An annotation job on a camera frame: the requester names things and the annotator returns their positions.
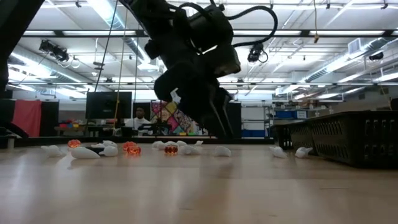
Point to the red cloth panel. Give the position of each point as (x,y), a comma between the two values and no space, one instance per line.
(27,118)

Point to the black cabinet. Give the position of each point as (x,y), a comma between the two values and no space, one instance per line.
(237,121)

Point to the black monitor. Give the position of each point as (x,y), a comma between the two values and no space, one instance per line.
(105,105)

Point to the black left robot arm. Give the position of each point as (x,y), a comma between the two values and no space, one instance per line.
(161,18)

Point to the colourful patchwork quilt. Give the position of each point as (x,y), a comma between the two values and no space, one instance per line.
(168,119)

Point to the black partition panel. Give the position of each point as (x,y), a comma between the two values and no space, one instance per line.
(49,118)

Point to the grey air vent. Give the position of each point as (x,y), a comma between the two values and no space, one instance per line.
(354,46)

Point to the black ceiling camera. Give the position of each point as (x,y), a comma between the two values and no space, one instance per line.
(255,51)

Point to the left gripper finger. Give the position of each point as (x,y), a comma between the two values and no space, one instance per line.
(206,112)
(227,105)

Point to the black ceiling fixture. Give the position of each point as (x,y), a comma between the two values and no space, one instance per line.
(376,56)

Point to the black perforated plastic basket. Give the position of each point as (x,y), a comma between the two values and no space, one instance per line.
(298,137)
(357,140)
(278,135)

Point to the overhead rig light bar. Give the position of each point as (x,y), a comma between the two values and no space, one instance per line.
(304,32)

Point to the blue storage bins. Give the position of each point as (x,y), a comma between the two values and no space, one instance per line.
(286,114)

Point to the blue storage box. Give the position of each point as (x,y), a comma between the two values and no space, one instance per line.
(253,133)

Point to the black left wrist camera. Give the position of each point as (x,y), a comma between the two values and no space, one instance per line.
(228,62)

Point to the person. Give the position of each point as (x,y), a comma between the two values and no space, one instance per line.
(138,123)

